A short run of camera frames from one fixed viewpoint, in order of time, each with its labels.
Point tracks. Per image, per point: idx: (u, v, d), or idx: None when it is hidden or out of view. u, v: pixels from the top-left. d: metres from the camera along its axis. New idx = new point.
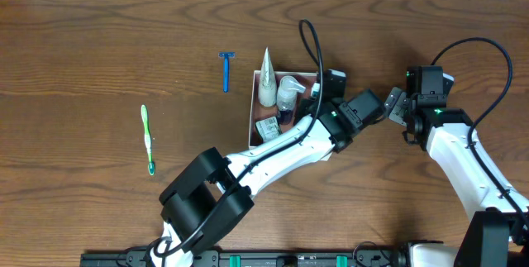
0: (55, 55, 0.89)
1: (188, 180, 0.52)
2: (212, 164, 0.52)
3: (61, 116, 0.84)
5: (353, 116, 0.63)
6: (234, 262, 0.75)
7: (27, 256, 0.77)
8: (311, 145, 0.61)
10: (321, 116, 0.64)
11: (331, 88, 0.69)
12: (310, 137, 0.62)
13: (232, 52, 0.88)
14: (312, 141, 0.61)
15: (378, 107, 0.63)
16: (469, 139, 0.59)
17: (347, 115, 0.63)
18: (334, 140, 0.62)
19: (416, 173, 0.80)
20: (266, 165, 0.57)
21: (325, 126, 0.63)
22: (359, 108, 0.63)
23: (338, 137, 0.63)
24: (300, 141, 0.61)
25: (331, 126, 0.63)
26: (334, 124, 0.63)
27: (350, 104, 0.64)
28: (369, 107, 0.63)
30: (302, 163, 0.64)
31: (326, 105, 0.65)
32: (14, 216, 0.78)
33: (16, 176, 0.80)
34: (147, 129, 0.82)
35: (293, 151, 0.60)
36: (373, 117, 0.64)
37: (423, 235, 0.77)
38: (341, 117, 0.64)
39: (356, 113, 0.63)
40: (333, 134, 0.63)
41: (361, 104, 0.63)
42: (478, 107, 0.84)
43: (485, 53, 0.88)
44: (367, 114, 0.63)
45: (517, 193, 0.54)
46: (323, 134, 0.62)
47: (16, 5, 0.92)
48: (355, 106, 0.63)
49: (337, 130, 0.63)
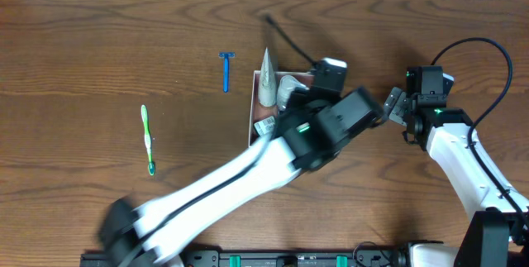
0: (56, 56, 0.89)
1: (105, 232, 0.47)
2: (121, 217, 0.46)
3: (61, 116, 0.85)
5: (336, 126, 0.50)
6: (234, 262, 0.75)
7: (27, 256, 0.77)
8: (263, 176, 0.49)
10: (287, 131, 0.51)
11: (327, 83, 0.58)
12: (259, 168, 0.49)
13: (232, 52, 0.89)
14: (264, 171, 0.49)
15: (369, 111, 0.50)
16: (469, 139, 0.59)
17: (329, 123, 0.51)
18: (300, 163, 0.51)
19: (416, 173, 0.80)
20: (191, 215, 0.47)
21: (290, 144, 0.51)
22: (346, 113, 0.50)
23: (306, 159, 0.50)
24: (254, 167, 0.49)
25: (301, 145, 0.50)
26: (304, 142, 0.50)
27: (333, 110, 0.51)
28: (359, 111, 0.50)
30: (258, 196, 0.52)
31: (302, 113, 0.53)
32: (14, 216, 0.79)
33: (17, 175, 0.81)
34: (147, 129, 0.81)
35: (235, 187, 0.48)
36: (362, 126, 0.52)
37: (424, 235, 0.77)
38: (316, 130, 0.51)
39: (340, 121, 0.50)
40: (303, 154, 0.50)
41: (351, 107, 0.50)
42: (478, 106, 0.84)
43: (485, 53, 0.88)
44: (356, 122, 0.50)
45: (517, 193, 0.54)
46: (279, 162, 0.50)
47: (16, 6, 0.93)
48: (340, 111, 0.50)
49: (308, 150, 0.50)
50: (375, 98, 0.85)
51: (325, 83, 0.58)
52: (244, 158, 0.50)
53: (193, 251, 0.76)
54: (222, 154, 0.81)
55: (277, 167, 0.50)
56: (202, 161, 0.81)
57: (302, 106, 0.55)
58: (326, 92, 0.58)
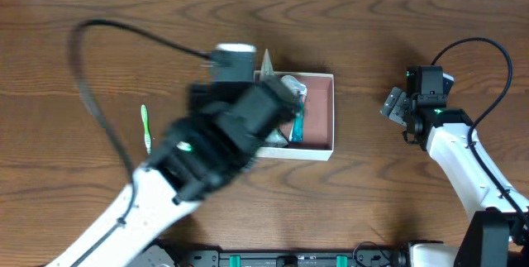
0: (55, 56, 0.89)
1: None
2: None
3: (61, 116, 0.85)
5: (238, 130, 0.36)
6: (234, 262, 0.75)
7: (27, 256, 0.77)
8: (141, 221, 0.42)
10: (172, 154, 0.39)
11: (239, 72, 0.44)
12: (136, 213, 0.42)
13: (231, 51, 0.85)
14: (129, 219, 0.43)
15: (279, 104, 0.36)
16: (469, 139, 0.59)
17: (231, 128, 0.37)
18: (200, 188, 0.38)
19: (416, 173, 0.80)
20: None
21: (184, 167, 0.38)
22: (250, 112, 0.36)
23: (202, 184, 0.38)
24: (122, 223, 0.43)
25: (193, 168, 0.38)
26: (197, 160, 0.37)
27: (232, 110, 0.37)
28: (264, 111, 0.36)
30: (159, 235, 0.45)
31: (183, 124, 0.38)
32: (14, 216, 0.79)
33: (17, 176, 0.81)
34: (147, 129, 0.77)
35: (115, 240, 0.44)
36: (279, 124, 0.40)
37: (423, 235, 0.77)
38: (205, 146, 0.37)
39: (245, 121, 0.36)
40: (200, 177, 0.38)
41: (253, 102, 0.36)
42: (478, 106, 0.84)
43: (485, 53, 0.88)
44: (264, 124, 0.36)
45: (517, 193, 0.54)
46: (161, 200, 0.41)
47: (16, 6, 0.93)
48: (241, 110, 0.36)
49: (203, 169, 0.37)
50: (375, 98, 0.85)
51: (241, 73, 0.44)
52: (119, 205, 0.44)
53: (193, 251, 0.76)
54: None
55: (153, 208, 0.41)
56: None
57: (190, 114, 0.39)
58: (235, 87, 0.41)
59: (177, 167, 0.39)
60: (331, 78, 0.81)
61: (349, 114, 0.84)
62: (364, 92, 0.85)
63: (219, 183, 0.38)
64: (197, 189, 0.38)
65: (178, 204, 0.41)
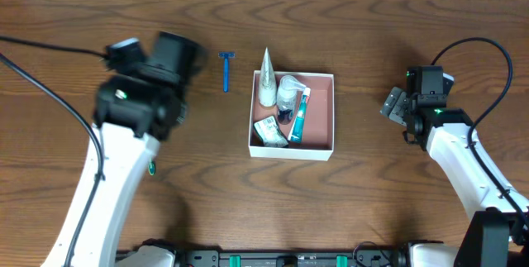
0: (55, 55, 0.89)
1: None
2: None
3: (62, 116, 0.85)
5: (162, 73, 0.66)
6: (234, 262, 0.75)
7: (27, 256, 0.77)
8: (120, 166, 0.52)
10: (114, 104, 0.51)
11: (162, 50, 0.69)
12: (111, 162, 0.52)
13: (232, 52, 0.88)
14: (108, 170, 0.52)
15: (178, 44, 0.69)
16: (469, 139, 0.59)
17: (157, 73, 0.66)
18: (150, 114, 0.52)
19: (416, 173, 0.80)
20: (88, 243, 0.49)
21: (129, 110, 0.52)
22: (168, 60, 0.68)
23: (149, 113, 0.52)
24: (102, 177, 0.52)
25: (136, 106, 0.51)
26: (138, 101, 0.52)
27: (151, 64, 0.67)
28: (174, 49, 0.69)
30: (135, 180, 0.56)
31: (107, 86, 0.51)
32: (13, 216, 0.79)
33: (17, 176, 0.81)
34: None
35: (101, 194, 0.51)
36: (188, 58, 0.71)
37: (424, 235, 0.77)
38: (138, 88, 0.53)
39: (167, 62, 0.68)
40: (147, 109, 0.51)
41: (164, 50, 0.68)
42: (478, 106, 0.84)
43: (485, 53, 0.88)
44: (176, 62, 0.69)
45: (517, 193, 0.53)
46: (126, 138, 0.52)
47: (16, 6, 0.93)
48: (157, 63, 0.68)
49: (145, 105, 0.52)
50: (375, 98, 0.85)
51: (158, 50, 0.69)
52: (89, 169, 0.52)
53: (193, 251, 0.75)
54: (222, 154, 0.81)
55: (126, 146, 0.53)
56: (202, 161, 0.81)
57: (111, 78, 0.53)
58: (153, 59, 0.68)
59: (125, 110, 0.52)
60: (331, 78, 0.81)
61: (349, 114, 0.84)
62: (364, 92, 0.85)
63: (165, 106, 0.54)
64: (150, 116, 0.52)
65: (139, 139, 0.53)
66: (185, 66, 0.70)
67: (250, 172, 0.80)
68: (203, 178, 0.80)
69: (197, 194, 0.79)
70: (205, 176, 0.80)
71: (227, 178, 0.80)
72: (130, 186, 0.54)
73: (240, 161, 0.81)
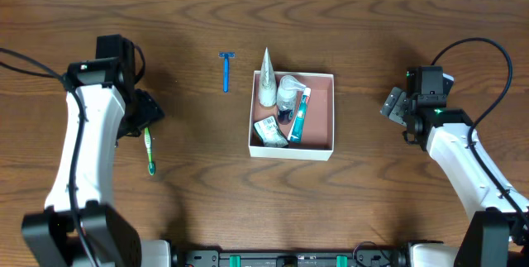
0: (54, 55, 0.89)
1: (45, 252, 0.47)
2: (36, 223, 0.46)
3: (62, 116, 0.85)
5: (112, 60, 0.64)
6: (234, 262, 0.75)
7: (26, 256, 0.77)
8: (97, 109, 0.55)
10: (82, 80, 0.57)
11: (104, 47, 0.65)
12: (90, 109, 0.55)
13: (232, 52, 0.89)
14: (89, 114, 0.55)
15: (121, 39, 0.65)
16: (469, 139, 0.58)
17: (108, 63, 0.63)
18: (111, 75, 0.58)
19: (416, 173, 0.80)
20: (85, 168, 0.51)
21: (94, 80, 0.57)
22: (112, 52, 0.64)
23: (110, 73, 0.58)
24: (85, 119, 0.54)
25: (98, 73, 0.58)
26: (97, 70, 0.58)
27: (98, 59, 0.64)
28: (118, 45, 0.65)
30: (114, 126, 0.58)
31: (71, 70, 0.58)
32: (13, 216, 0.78)
33: (16, 176, 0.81)
34: (148, 130, 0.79)
35: (88, 133, 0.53)
36: (130, 59, 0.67)
37: (424, 235, 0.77)
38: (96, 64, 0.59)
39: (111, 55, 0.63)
40: (108, 73, 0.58)
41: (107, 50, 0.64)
42: (478, 106, 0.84)
43: (485, 53, 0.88)
44: (116, 49, 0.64)
45: (517, 193, 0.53)
46: (97, 91, 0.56)
47: (16, 6, 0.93)
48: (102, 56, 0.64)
49: (105, 71, 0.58)
50: (375, 98, 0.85)
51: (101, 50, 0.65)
52: (73, 120, 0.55)
53: (193, 251, 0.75)
54: (222, 154, 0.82)
55: (99, 96, 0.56)
56: (202, 161, 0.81)
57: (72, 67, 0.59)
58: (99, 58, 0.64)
59: (88, 76, 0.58)
60: (331, 78, 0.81)
61: (349, 115, 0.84)
62: (364, 92, 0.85)
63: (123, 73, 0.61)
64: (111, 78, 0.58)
65: (106, 88, 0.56)
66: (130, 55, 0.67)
67: (250, 172, 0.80)
68: (202, 178, 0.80)
69: (197, 194, 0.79)
70: (205, 176, 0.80)
71: (227, 178, 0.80)
72: (111, 127, 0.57)
73: (240, 161, 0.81)
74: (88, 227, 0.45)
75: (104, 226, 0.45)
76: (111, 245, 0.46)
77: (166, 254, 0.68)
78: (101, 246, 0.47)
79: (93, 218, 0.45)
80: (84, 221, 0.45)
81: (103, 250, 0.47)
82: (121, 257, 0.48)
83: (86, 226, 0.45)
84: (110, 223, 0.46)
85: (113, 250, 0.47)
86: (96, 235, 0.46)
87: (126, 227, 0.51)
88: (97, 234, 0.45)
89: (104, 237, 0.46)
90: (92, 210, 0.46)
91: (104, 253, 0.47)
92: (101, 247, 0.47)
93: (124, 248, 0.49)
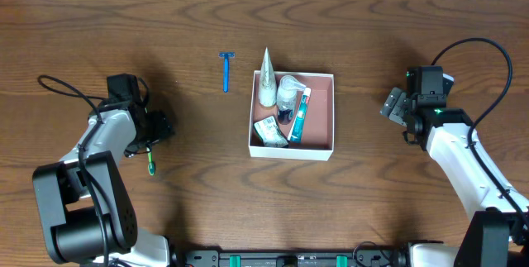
0: (55, 55, 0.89)
1: (48, 207, 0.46)
2: (45, 172, 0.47)
3: (61, 116, 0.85)
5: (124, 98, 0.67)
6: (234, 262, 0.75)
7: (26, 256, 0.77)
8: (112, 116, 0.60)
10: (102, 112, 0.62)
11: (117, 85, 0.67)
12: (107, 115, 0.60)
13: (232, 52, 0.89)
14: (105, 117, 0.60)
15: (125, 75, 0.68)
16: (469, 139, 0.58)
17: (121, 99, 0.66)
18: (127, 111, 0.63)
19: (416, 173, 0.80)
20: (97, 141, 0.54)
21: (111, 111, 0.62)
22: (121, 92, 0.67)
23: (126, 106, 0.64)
24: (102, 119, 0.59)
25: (116, 107, 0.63)
26: (116, 106, 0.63)
27: (111, 96, 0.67)
28: (125, 84, 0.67)
30: (125, 136, 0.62)
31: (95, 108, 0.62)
32: (13, 216, 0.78)
33: (17, 176, 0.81)
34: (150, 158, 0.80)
35: (103, 126, 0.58)
36: (136, 92, 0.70)
37: (424, 235, 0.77)
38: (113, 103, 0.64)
39: (125, 97, 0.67)
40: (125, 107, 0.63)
41: (116, 89, 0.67)
42: (478, 106, 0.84)
43: (485, 53, 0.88)
44: (128, 89, 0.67)
45: (517, 193, 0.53)
46: (114, 112, 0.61)
47: (16, 6, 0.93)
48: (116, 92, 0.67)
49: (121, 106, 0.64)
50: (375, 98, 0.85)
51: (114, 88, 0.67)
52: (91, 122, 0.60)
53: (193, 251, 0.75)
54: (222, 154, 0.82)
55: (116, 112, 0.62)
56: (202, 161, 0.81)
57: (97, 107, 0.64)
58: (114, 96, 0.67)
59: (108, 111, 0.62)
60: (331, 78, 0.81)
61: (349, 115, 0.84)
62: (364, 93, 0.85)
63: (136, 111, 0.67)
64: (127, 111, 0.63)
65: (121, 114, 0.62)
66: (136, 91, 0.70)
67: (250, 172, 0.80)
68: (202, 178, 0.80)
69: (197, 194, 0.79)
70: (205, 176, 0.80)
71: (227, 178, 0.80)
72: (121, 132, 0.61)
73: (240, 161, 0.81)
74: (90, 169, 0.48)
75: (105, 164, 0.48)
76: (111, 188, 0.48)
77: (165, 248, 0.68)
78: (100, 193, 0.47)
79: (101, 159, 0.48)
80: (86, 164, 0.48)
81: (102, 197, 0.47)
82: (119, 208, 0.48)
83: (90, 169, 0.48)
84: (110, 164, 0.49)
85: (112, 197, 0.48)
86: (97, 178, 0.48)
87: (126, 195, 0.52)
88: (102, 178, 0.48)
89: (105, 179, 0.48)
90: (96, 156, 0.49)
91: (104, 204, 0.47)
92: (104, 198, 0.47)
93: (121, 204, 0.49)
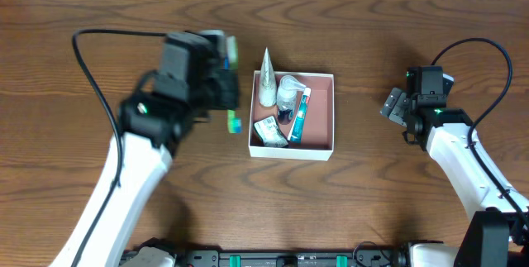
0: (54, 55, 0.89)
1: None
2: None
3: (61, 116, 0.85)
5: (173, 87, 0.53)
6: (234, 262, 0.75)
7: (26, 256, 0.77)
8: (131, 181, 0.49)
10: (133, 117, 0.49)
11: (173, 63, 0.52)
12: (126, 175, 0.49)
13: None
14: (121, 183, 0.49)
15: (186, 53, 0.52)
16: (469, 139, 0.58)
17: (168, 87, 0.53)
18: (167, 132, 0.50)
19: (415, 173, 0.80)
20: (98, 242, 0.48)
21: (145, 126, 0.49)
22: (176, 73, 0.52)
23: (168, 128, 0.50)
24: (118, 184, 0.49)
25: (153, 121, 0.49)
26: (152, 117, 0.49)
27: (162, 73, 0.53)
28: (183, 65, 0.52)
30: (148, 187, 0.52)
31: (133, 100, 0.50)
32: (12, 216, 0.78)
33: (16, 175, 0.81)
34: (231, 119, 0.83)
35: (112, 203, 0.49)
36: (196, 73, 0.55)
37: (424, 235, 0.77)
38: (155, 105, 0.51)
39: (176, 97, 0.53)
40: (163, 127, 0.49)
41: (171, 64, 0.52)
42: (478, 106, 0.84)
43: (485, 53, 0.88)
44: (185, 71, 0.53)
45: (517, 193, 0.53)
46: (142, 154, 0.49)
47: (16, 6, 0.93)
48: (169, 71, 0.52)
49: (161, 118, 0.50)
50: (375, 98, 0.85)
51: (168, 64, 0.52)
52: (109, 172, 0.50)
53: (193, 251, 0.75)
54: (223, 154, 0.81)
55: (146, 156, 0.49)
56: (202, 161, 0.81)
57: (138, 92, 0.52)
58: (163, 77, 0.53)
59: (145, 117, 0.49)
60: (331, 78, 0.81)
61: (349, 115, 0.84)
62: (363, 92, 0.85)
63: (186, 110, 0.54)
64: (169, 132, 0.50)
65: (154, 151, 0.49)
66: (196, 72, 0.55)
67: (250, 172, 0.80)
68: (202, 178, 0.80)
69: (197, 194, 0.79)
70: (205, 176, 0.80)
71: (227, 178, 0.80)
72: (142, 193, 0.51)
73: (240, 161, 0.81)
74: None
75: None
76: None
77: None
78: None
79: None
80: None
81: None
82: None
83: None
84: None
85: None
86: None
87: None
88: None
89: None
90: None
91: None
92: None
93: None
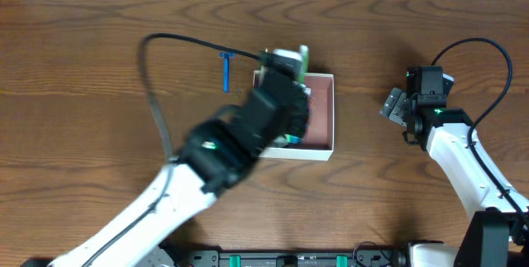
0: (54, 56, 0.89)
1: None
2: None
3: (61, 116, 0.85)
5: (245, 136, 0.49)
6: (234, 262, 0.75)
7: (27, 255, 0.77)
8: (169, 211, 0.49)
10: (197, 151, 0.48)
11: (254, 111, 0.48)
12: (164, 204, 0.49)
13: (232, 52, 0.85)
14: (158, 207, 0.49)
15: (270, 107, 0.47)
16: (469, 139, 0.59)
17: (240, 134, 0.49)
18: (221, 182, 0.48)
19: (415, 173, 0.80)
20: (113, 253, 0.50)
21: (206, 164, 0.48)
22: (254, 122, 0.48)
23: (226, 176, 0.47)
24: (154, 210, 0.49)
25: (215, 162, 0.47)
26: (215, 159, 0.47)
27: (240, 116, 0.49)
28: (266, 116, 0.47)
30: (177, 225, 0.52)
31: (203, 131, 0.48)
32: (13, 216, 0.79)
33: (16, 176, 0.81)
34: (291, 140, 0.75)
35: (143, 223, 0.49)
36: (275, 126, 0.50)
37: (424, 235, 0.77)
38: (225, 148, 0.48)
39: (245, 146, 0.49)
40: (221, 171, 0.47)
41: (251, 112, 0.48)
42: (478, 107, 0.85)
43: (485, 53, 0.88)
44: (265, 121, 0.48)
45: (517, 193, 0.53)
46: (190, 191, 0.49)
47: (16, 6, 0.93)
48: (248, 116, 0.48)
49: (221, 165, 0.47)
50: (375, 98, 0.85)
51: (246, 109, 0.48)
52: (151, 191, 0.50)
53: (193, 251, 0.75)
54: None
55: (195, 197, 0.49)
56: None
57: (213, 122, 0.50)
58: (238, 120, 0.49)
59: (207, 154, 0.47)
60: (331, 78, 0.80)
61: (349, 115, 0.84)
62: (363, 92, 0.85)
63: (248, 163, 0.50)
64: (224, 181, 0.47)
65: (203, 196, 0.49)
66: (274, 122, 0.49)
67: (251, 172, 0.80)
68: None
69: None
70: None
71: None
72: (168, 229, 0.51)
73: None
74: None
75: None
76: None
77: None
78: None
79: None
80: None
81: None
82: None
83: None
84: None
85: None
86: None
87: None
88: None
89: None
90: None
91: None
92: None
93: None
